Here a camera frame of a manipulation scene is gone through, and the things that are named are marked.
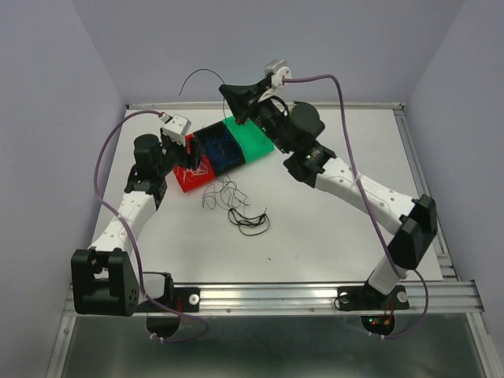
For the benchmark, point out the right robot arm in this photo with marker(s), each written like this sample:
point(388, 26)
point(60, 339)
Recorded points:
point(411, 221)

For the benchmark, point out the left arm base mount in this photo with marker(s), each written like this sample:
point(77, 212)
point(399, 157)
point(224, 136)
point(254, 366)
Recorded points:
point(183, 299)

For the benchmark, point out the black plastic bin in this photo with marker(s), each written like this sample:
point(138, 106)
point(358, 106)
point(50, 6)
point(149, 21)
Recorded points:
point(222, 150)

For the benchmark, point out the red plastic bin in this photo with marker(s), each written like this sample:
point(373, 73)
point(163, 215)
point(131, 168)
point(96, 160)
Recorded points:
point(190, 179)

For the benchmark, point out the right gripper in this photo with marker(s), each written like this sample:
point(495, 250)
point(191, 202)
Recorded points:
point(244, 98)

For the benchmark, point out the aluminium front rail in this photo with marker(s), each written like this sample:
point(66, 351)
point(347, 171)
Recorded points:
point(316, 299)

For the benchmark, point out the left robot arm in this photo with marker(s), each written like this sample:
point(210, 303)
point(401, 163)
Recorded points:
point(104, 280)

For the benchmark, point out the green plastic bin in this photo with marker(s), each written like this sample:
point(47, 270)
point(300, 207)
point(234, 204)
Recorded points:
point(252, 142)

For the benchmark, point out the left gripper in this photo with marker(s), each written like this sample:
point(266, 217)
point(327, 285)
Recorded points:
point(188, 160)

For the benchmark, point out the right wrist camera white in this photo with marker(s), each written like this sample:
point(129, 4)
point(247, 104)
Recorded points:
point(275, 73)

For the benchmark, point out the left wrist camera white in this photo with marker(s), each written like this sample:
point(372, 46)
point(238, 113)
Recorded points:
point(175, 128)

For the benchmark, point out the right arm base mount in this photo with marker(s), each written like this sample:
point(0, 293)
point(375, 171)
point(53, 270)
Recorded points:
point(366, 298)

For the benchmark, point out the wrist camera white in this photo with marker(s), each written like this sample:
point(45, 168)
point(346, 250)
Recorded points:
point(175, 128)
point(275, 73)

